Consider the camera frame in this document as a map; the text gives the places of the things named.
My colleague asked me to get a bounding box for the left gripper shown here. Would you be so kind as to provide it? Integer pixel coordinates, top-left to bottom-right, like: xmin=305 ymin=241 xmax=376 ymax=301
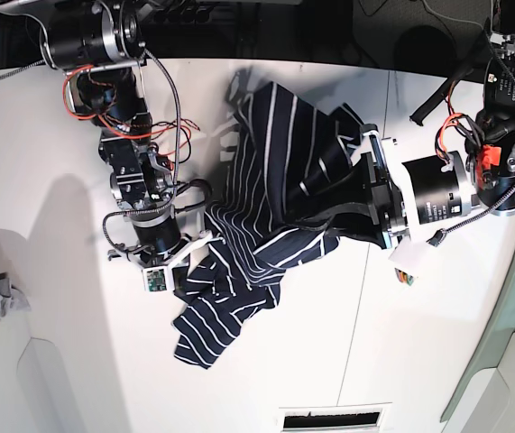
xmin=285 ymin=128 xmax=476 ymax=248

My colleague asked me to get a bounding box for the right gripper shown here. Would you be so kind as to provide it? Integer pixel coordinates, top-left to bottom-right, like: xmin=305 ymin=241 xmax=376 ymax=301
xmin=106 ymin=211 xmax=215 ymax=269

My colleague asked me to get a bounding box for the navy white striped t-shirt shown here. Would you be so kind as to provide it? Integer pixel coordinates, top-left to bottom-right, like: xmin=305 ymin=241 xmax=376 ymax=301
xmin=172 ymin=82 xmax=363 ymax=369

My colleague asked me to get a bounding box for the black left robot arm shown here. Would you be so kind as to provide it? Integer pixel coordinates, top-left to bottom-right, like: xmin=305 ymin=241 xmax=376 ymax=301
xmin=288 ymin=1 xmax=515 ymax=249

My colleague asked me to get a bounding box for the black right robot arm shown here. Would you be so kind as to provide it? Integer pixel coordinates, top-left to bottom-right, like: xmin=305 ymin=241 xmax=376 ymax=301
xmin=41 ymin=1 xmax=212 ymax=267

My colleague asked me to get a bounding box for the white bin left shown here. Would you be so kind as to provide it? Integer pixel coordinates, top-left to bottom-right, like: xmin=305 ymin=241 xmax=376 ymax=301
xmin=0 ymin=227 xmax=78 ymax=433

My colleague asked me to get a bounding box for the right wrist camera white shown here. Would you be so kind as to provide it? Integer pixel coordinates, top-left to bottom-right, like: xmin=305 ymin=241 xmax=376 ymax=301
xmin=143 ymin=267 xmax=167 ymax=292

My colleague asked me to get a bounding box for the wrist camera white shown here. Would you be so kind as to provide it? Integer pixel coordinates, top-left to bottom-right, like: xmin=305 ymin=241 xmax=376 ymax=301
xmin=389 ymin=237 xmax=435 ymax=286
xmin=143 ymin=267 xmax=167 ymax=292

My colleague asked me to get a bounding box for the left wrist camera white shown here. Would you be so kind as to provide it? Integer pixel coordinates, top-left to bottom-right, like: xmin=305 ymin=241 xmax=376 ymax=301
xmin=389 ymin=237 xmax=435 ymax=286

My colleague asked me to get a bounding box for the black cable sleeve right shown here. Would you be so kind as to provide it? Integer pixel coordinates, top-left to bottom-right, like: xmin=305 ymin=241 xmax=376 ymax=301
xmin=409 ymin=29 xmax=492 ymax=126

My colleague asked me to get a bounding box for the white cables background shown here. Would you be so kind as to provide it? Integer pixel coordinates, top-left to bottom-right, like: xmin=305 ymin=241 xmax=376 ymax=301
xmin=358 ymin=0 xmax=492 ymax=28

